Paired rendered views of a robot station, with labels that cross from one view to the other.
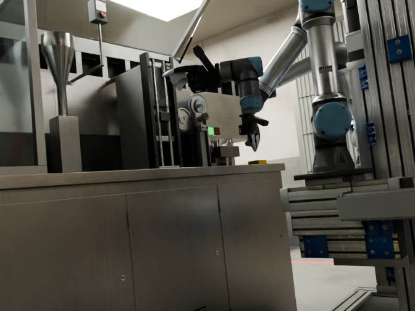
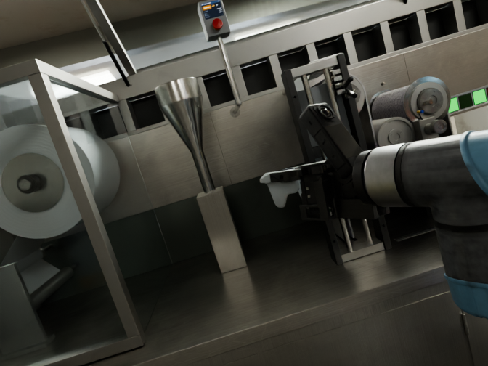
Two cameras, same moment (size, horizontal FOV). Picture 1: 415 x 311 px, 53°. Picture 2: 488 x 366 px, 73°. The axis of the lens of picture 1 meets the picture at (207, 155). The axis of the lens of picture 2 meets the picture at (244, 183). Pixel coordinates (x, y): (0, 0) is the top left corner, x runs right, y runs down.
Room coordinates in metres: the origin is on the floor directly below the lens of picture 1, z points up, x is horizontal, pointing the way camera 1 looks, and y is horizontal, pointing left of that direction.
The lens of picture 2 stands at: (1.07, -0.24, 1.32)
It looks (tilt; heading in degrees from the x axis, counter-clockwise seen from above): 8 degrees down; 44
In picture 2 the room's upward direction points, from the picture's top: 17 degrees counter-clockwise
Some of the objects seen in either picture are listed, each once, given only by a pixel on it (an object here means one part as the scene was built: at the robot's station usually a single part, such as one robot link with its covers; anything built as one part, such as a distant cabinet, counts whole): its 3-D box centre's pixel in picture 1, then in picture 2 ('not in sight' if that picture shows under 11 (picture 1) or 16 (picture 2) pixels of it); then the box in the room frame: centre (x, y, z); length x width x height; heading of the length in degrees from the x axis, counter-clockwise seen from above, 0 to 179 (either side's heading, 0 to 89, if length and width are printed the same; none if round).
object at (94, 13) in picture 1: (99, 11); (213, 19); (1.83, 0.43, 1.66); 0.07 x 0.07 x 0.10; 53
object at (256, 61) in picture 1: (247, 69); (465, 173); (1.46, -0.17, 1.21); 0.11 x 0.08 x 0.09; 79
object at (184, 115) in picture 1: (167, 123); (377, 137); (2.21, 0.20, 1.17); 0.26 x 0.12 x 0.12; 46
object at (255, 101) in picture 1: (250, 96); (488, 253); (1.47, -0.18, 1.11); 0.11 x 0.08 x 0.11; 169
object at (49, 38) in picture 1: (57, 44); (178, 94); (1.77, 0.60, 1.50); 0.14 x 0.14 x 0.06
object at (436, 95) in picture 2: (199, 106); (429, 101); (2.20, 0.02, 1.25); 0.07 x 0.02 x 0.07; 136
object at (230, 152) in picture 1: (205, 155); not in sight; (2.45, 0.01, 1.00); 0.40 x 0.16 x 0.06; 46
